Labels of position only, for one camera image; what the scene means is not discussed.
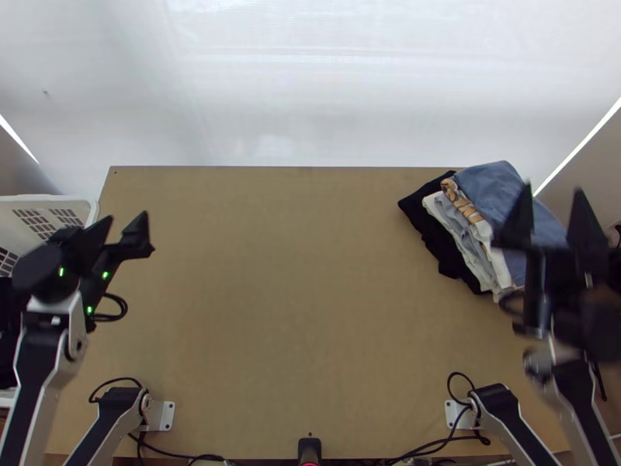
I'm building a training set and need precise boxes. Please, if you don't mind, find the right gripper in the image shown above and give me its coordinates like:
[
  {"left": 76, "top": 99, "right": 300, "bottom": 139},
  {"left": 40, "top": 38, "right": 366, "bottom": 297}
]
[{"left": 491, "top": 180, "right": 617, "bottom": 298}]

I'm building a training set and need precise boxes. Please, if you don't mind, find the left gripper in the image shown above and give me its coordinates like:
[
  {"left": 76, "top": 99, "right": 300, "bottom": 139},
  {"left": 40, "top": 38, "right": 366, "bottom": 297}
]
[{"left": 50, "top": 210, "right": 157, "bottom": 269}]

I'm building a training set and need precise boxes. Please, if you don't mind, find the pile of folded clothes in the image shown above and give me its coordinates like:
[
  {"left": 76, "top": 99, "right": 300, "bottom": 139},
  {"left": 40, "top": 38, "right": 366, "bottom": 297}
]
[{"left": 397, "top": 159, "right": 571, "bottom": 305}]

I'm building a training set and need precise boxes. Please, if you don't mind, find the white laundry basket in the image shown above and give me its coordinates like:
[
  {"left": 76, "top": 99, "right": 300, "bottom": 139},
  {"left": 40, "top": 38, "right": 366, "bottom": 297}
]
[{"left": 0, "top": 193, "right": 101, "bottom": 409}]

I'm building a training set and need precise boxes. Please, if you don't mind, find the black cable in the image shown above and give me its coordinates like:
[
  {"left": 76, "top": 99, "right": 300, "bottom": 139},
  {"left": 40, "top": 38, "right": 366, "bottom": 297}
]
[
  {"left": 88, "top": 293, "right": 130, "bottom": 325},
  {"left": 446, "top": 370, "right": 492, "bottom": 446},
  {"left": 88, "top": 377, "right": 147, "bottom": 405},
  {"left": 387, "top": 436, "right": 492, "bottom": 466},
  {"left": 127, "top": 430, "right": 230, "bottom": 466}
]

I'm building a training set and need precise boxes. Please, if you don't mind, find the black mount post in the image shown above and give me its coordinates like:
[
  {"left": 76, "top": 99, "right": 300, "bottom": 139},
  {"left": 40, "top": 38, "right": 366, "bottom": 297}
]
[{"left": 297, "top": 436, "right": 323, "bottom": 466}]

